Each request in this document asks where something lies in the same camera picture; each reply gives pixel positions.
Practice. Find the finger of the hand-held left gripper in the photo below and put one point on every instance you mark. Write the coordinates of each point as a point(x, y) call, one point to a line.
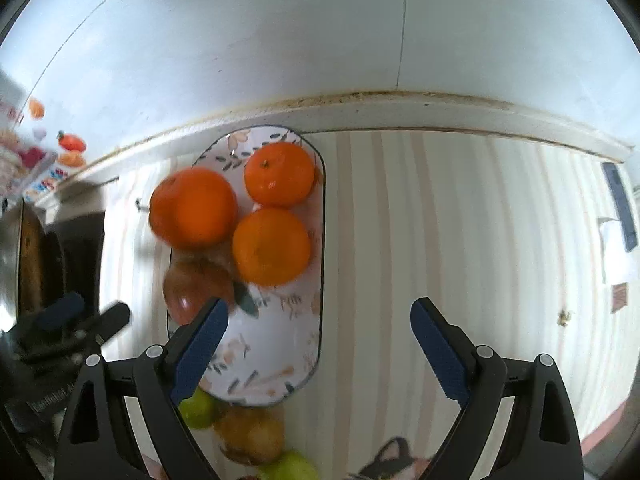
point(107, 322)
point(61, 311)

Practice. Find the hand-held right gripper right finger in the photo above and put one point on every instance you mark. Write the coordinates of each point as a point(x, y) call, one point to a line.
point(441, 355)

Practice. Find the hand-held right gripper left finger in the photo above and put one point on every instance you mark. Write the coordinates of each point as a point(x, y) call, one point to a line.
point(199, 352)

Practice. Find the red apple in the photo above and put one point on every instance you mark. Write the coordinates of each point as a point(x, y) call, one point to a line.
point(192, 285)

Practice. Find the oval floral plate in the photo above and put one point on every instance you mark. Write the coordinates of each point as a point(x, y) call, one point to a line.
point(280, 340)

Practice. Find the orange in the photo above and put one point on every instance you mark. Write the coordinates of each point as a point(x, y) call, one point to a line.
point(271, 246)
point(280, 174)
point(192, 207)

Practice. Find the small green fruit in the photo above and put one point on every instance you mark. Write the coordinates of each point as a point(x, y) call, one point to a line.
point(199, 409)

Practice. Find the black stove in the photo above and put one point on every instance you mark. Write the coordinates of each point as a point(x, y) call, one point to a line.
point(80, 255)

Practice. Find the metal wok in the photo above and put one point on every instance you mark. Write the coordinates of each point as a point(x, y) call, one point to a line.
point(12, 260)

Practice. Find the yellow-brown pear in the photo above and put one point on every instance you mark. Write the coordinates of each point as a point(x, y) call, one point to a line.
point(252, 435)

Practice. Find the cat print mat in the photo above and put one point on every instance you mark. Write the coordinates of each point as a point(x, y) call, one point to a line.
point(395, 460)

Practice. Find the striped table cover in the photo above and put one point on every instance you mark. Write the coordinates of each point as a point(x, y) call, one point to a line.
point(425, 220)

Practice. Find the green apple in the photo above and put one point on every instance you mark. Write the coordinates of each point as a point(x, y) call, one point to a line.
point(290, 467)

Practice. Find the colourful printed box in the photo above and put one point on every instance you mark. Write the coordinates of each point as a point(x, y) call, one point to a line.
point(22, 165)

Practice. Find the small brown label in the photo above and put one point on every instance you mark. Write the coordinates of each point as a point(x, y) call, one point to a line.
point(619, 297)

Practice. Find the white paper sheet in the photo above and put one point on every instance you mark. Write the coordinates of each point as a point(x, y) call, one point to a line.
point(616, 255)

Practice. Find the dark blue flat bar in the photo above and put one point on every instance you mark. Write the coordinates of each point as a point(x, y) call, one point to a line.
point(620, 205)

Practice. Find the red-orange fruit wall sticker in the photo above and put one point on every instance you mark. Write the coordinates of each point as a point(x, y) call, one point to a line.
point(71, 142)

